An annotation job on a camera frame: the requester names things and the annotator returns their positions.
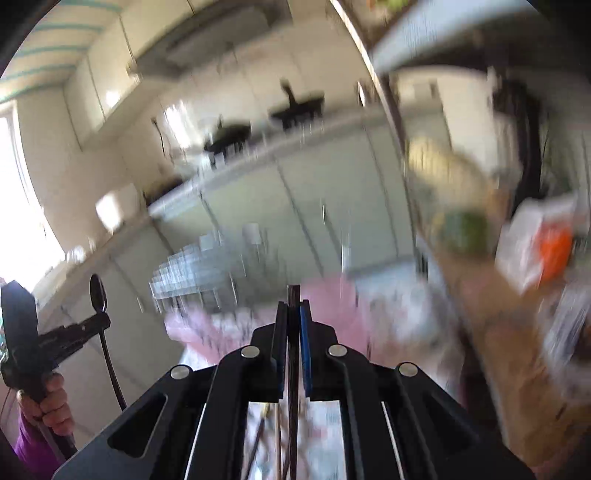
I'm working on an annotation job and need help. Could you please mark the metal wire dish rack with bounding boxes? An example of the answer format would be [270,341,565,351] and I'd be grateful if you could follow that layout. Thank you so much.
[148,223,279,315]

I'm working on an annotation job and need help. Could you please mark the white and orange packet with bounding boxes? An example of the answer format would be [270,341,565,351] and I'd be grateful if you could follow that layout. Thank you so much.
[495,193,580,297]

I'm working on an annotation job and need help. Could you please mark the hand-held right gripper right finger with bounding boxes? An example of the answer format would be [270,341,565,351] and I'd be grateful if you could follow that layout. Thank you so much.
[299,300,537,480]

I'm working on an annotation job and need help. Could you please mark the kitchen countertop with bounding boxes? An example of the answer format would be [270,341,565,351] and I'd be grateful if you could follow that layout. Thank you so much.
[145,111,386,220]

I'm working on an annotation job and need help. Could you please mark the white upper cabinets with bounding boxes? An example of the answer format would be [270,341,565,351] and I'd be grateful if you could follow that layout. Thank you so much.
[62,0,199,151]

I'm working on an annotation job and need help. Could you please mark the dark chopstick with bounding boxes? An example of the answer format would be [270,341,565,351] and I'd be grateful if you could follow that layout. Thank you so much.
[286,285,301,480]

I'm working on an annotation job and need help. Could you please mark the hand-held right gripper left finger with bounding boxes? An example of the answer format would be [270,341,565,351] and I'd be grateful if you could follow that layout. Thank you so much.
[53,301,289,480]

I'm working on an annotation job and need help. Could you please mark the black pan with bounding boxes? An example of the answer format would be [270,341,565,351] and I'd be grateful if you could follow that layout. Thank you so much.
[203,119,253,156]
[267,78,327,131]

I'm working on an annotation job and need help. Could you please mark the grey shelf board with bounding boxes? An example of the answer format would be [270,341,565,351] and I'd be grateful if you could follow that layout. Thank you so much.
[369,0,591,77]

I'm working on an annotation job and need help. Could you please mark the person's left forearm purple sleeve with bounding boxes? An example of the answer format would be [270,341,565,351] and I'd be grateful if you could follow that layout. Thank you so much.
[13,411,65,479]

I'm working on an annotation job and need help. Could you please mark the pink cloth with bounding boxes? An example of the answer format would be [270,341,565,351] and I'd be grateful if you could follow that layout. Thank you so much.
[163,272,372,366]

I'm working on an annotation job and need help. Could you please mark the window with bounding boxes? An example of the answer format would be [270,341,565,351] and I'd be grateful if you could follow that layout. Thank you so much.
[0,102,68,282]

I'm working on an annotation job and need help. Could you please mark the clear jar with green label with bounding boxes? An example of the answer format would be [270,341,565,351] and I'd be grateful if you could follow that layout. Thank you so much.
[405,137,511,259]

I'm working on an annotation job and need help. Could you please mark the black spoon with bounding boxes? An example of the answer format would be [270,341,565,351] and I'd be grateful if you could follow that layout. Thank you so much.
[89,273,129,412]

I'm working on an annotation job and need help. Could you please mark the range hood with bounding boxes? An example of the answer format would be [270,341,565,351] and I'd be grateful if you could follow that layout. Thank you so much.
[131,9,291,80]

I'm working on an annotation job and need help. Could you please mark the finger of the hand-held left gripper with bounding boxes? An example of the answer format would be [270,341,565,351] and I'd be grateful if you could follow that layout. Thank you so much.
[39,335,95,371]
[38,314,112,347]

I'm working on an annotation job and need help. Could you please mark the pale green lower cabinets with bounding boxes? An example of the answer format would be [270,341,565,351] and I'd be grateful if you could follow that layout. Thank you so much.
[34,121,419,324]

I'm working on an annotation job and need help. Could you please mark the person's left hand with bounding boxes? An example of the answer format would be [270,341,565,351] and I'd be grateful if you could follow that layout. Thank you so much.
[17,373,77,437]

